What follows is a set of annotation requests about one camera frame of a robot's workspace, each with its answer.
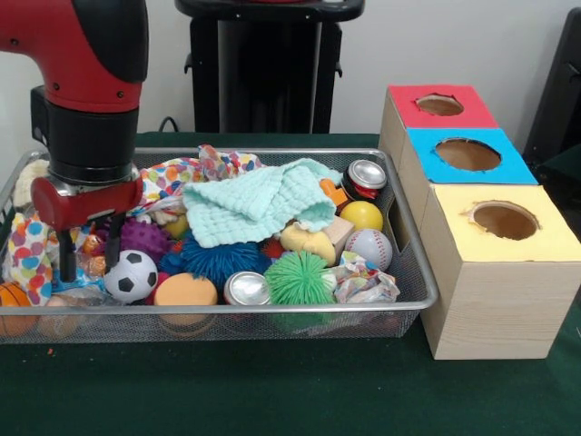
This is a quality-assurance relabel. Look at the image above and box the small orange basketball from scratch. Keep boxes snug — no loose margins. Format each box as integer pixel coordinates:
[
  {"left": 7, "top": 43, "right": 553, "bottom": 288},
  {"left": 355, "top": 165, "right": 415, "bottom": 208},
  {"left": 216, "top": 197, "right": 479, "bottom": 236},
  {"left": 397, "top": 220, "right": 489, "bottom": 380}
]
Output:
[{"left": 0, "top": 281, "right": 37, "bottom": 337}]

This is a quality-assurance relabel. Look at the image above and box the purple spiky ball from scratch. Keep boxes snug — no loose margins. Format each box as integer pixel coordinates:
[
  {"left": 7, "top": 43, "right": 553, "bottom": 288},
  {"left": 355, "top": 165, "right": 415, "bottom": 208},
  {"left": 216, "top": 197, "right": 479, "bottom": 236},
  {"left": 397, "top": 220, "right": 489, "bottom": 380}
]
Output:
[{"left": 97, "top": 216, "right": 176, "bottom": 264}]

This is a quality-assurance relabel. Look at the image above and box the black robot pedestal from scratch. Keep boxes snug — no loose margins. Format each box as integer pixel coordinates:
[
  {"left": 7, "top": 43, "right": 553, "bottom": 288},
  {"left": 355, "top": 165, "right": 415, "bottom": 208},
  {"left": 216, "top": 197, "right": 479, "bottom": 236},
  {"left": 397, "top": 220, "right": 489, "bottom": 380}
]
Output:
[{"left": 174, "top": 0, "right": 367, "bottom": 134}]

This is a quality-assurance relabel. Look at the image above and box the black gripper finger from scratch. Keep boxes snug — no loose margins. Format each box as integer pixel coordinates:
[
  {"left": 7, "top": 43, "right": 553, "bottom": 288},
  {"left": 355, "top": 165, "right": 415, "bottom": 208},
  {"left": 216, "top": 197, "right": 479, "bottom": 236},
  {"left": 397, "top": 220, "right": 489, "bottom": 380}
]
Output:
[
  {"left": 103, "top": 212, "right": 127, "bottom": 276},
  {"left": 56, "top": 226, "right": 78, "bottom": 282}
]

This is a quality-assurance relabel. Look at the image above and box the crushed clear plastic bottle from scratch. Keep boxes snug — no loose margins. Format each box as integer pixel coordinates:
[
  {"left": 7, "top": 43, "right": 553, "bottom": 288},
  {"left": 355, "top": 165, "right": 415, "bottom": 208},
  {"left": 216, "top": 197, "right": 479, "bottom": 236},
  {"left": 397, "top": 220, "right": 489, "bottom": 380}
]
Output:
[{"left": 50, "top": 253, "right": 111, "bottom": 297}]

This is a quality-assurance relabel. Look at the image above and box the black and white soccer ball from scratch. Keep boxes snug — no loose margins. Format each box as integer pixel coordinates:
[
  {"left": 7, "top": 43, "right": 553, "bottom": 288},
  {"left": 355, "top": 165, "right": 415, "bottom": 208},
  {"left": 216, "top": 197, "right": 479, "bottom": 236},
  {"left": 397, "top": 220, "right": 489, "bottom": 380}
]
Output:
[{"left": 103, "top": 249, "right": 159, "bottom": 304}]

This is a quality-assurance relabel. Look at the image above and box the blue spiky ball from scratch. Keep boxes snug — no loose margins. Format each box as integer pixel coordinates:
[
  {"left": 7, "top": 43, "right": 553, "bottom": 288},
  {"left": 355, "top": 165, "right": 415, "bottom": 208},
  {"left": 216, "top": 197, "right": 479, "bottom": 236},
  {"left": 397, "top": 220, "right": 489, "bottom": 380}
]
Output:
[{"left": 158, "top": 235, "right": 273, "bottom": 288}]

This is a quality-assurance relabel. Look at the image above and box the white baseball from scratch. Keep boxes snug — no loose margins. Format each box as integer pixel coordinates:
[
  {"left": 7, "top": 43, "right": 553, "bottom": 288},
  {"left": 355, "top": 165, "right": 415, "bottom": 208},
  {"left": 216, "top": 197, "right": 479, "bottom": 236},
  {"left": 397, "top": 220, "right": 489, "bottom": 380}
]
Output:
[{"left": 344, "top": 228, "right": 394, "bottom": 271}]

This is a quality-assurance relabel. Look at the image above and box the green spiky ball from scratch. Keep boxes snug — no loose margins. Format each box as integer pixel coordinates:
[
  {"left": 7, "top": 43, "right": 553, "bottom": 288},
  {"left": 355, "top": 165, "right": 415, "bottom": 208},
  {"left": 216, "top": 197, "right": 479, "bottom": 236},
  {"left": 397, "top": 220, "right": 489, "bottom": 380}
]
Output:
[{"left": 262, "top": 251, "right": 340, "bottom": 306}]

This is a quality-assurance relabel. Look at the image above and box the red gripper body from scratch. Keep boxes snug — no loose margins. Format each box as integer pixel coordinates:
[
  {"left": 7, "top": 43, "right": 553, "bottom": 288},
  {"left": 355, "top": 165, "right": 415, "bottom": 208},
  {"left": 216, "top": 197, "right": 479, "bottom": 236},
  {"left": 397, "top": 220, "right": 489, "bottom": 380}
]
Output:
[{"left": 30, "top": 175, "right": 144, "bottom": 233}]

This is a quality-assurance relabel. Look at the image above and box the yellow ball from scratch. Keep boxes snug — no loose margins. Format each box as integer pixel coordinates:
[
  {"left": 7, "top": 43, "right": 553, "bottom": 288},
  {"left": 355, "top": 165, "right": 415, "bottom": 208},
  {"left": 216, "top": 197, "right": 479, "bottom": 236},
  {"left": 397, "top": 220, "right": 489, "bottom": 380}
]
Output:
[{"left": 340, "top": 200, "right": 385, "bottom": 232}]

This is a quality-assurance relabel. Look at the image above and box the wooden box with three holes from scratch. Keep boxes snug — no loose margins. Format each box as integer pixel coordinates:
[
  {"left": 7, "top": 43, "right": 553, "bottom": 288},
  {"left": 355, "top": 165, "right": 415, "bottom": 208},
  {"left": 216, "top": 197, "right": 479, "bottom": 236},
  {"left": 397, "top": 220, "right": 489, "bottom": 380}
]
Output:
[{"left": 377, "top": 84, "right": 581, "bottom": 362}]

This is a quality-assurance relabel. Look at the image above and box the mint green cloth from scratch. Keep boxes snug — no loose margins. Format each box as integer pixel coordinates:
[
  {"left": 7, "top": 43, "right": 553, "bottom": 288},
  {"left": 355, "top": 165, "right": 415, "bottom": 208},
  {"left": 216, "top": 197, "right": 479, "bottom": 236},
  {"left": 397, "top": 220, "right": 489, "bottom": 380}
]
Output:
[{"left": 181, "top": 157, "right": 342, "bottom": 250}]

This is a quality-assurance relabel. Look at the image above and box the polka dot cloth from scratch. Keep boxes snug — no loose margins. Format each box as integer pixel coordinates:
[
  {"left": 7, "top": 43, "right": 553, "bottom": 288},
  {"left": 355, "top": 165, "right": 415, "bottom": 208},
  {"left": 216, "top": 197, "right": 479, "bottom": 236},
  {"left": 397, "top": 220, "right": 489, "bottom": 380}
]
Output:
[{"left": 129, "top": 144, "right": 267, "bottom": 217}]

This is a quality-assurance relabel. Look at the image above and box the orange foam ball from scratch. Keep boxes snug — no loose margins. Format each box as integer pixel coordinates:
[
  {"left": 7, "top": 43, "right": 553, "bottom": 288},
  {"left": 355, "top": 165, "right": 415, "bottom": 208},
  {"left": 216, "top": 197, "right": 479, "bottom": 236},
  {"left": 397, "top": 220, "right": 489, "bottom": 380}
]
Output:
[{"left": 153, "top": 272, "right": 220, "bottom": 326}]

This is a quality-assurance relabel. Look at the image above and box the dark green side tablecloth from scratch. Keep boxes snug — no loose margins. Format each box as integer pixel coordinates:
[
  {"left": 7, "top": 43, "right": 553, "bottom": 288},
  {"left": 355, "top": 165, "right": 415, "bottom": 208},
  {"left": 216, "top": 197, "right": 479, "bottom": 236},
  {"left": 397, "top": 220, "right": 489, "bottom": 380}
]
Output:
[{"left": 539, "top": 145, "right": 581, "bottom": 183}]

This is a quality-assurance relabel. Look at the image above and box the shallow clear mesh bin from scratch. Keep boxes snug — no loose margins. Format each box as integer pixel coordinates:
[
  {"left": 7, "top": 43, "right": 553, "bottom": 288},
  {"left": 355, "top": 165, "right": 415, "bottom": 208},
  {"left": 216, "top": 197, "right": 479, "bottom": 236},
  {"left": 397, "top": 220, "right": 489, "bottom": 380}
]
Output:
[{"left": 0, "top": 145, "right": 440, "bottom": 345}]

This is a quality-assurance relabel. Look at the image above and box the black chair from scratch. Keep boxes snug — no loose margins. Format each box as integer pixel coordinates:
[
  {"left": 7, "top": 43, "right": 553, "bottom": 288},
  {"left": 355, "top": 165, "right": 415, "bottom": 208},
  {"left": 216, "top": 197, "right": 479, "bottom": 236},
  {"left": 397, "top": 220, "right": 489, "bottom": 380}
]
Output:
[{"left": 523, "top": 6, "right": 581, "bottom": 158}]

